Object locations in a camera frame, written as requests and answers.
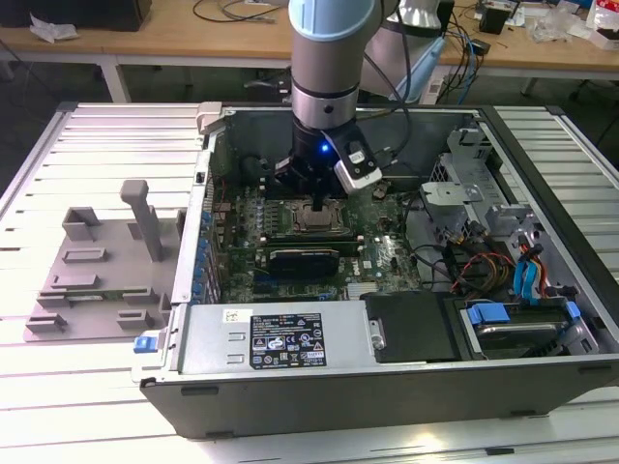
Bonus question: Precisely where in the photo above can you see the silver CPU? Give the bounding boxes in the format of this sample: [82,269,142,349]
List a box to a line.
[298,208,338,230]

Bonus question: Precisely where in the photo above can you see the metal socket cover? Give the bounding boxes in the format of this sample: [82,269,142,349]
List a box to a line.
[287,201,345,232]

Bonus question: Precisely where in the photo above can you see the CPU socket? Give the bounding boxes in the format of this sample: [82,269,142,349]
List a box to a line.
[284,200,347,233]

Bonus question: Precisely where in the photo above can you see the green RAM stick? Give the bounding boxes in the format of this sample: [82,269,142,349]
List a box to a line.
[66,288,150,304]
[263,230,362,247]

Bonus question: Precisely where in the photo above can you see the black graphics card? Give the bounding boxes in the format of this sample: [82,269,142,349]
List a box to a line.
[267,247,340,281]

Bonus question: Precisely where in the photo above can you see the green motherboard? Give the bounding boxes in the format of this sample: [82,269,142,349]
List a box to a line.
[212,176,429,304]

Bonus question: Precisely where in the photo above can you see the silver metal drive cage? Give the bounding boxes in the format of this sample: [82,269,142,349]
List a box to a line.
[418,125,547,262]

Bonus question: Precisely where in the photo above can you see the pale blue teach pendant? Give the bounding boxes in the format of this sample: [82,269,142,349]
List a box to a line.
[399,36,449,103]

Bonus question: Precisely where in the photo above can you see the black plastic shroud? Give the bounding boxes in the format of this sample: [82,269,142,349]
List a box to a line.
[361,291,459,364]

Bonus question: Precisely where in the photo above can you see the silver power supply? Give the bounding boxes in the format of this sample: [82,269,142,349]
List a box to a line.
[179,303,374,377]

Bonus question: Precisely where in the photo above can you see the grey parts rack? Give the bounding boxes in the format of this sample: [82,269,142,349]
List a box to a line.
[23,179,189,343]

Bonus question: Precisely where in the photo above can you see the blue disk carrier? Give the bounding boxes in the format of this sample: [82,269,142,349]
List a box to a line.
[461,299,581,362]

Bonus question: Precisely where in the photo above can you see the black PC case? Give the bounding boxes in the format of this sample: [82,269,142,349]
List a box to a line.
[130,103,619,441]

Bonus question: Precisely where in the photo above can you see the blue plastic case latch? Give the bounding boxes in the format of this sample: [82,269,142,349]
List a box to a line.
[132,334,162,355]

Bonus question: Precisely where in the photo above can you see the hard disk drive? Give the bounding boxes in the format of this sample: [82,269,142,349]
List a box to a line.
[476,321,567,362]

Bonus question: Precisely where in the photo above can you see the black computer box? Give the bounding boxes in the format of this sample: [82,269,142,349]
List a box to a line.
[0,0,154,33]

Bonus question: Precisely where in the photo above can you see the clear plastic bags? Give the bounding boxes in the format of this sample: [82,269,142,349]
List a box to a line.
[529,7,589,43]

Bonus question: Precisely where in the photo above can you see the crumpled white plastic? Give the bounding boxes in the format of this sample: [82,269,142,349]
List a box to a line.
[28,13,79,44]

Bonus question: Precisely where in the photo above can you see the red white package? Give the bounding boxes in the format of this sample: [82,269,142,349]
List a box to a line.
[587,0,619,49]

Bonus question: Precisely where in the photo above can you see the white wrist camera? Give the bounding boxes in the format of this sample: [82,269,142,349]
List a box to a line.
[332,129,384,195]

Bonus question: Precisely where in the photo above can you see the grey case latch handle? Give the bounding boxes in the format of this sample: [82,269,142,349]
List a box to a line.
[197,101,227,137]

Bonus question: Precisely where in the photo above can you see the wooden desk white frame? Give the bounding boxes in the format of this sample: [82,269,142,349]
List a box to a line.
[0,0,619,105]

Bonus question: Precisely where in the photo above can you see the yellow red power wires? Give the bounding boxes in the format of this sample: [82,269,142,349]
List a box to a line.
[447,239,516,294]

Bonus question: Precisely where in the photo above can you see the blue data cable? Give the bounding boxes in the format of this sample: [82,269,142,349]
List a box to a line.
[513,260,531,305]
[528,255,550,305]

